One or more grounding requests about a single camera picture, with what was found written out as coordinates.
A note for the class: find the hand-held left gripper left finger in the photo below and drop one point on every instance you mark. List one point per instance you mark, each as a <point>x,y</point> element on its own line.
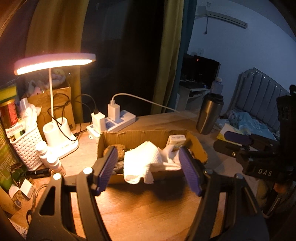
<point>107,170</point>

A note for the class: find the white power strip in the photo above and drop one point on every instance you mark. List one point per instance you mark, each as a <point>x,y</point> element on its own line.
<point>124,119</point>

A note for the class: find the white woven basket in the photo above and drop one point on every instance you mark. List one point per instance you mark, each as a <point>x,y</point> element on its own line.
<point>25,148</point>

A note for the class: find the fuzzy cloth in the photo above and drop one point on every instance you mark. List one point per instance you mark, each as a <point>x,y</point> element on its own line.
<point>121,153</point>

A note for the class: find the clear water bottle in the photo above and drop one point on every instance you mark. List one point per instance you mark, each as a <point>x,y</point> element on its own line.
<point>217,87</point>

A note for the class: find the light blue blanket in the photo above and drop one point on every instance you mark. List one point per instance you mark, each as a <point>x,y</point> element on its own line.
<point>249,122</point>

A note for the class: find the steel tumbler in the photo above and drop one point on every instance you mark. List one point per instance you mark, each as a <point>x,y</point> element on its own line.
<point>208,115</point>

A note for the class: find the plush toy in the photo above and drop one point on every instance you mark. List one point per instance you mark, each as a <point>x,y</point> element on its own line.
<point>56,76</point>

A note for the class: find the yellow curtain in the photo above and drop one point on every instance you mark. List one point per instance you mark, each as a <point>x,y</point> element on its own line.
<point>57,27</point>
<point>171,46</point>

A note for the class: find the large white charger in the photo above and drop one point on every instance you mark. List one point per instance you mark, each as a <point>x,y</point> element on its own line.
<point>113,111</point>

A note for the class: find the grey padded headboard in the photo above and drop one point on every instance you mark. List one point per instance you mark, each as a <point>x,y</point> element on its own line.
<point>259,92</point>

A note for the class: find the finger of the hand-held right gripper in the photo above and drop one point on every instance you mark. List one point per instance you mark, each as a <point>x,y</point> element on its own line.
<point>231,150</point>
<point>238,138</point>

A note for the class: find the yellow green sponge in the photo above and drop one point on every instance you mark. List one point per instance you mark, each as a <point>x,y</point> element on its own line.
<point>8,92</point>

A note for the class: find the small white bottle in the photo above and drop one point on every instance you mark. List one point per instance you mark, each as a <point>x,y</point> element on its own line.
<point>42,149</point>
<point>55,163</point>

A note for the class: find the small white carton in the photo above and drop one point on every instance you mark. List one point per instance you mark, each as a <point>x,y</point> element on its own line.
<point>25,188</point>

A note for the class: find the white air conditioner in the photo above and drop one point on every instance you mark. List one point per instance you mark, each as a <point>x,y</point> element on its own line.
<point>226,16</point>

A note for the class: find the green glass bottle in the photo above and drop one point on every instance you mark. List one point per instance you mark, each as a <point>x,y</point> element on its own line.
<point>17,175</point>

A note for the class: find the teal curtain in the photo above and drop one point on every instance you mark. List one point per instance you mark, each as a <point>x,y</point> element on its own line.
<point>187,27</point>

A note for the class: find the white desk lamp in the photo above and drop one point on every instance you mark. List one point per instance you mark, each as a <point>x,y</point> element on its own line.
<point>55,61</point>

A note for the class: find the brown cardboard carton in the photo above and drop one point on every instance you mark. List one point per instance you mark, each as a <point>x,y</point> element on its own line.
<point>62,97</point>

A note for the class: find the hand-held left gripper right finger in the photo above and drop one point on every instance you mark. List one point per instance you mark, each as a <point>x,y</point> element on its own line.
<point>189,171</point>

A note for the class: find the white wrapped packet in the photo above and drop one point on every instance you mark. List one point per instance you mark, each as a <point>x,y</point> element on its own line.
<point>177,139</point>

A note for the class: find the red can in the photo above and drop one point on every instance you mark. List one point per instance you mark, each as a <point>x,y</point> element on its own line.
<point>9,113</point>

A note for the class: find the small white charger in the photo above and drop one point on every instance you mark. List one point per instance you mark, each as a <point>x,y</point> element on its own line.
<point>98,122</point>

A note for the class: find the white towel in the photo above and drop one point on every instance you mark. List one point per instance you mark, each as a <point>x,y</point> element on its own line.
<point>143,160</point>

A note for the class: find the black monitor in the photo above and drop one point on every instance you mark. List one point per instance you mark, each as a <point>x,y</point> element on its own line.
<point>203,69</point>

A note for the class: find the cardboard box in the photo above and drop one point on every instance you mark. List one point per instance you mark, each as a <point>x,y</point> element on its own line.
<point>131,137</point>

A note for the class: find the black flashlight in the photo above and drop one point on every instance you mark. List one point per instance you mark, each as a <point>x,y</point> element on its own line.
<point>38,172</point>

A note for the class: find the green printed box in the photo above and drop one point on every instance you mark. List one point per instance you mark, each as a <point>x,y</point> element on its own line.
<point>4,162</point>

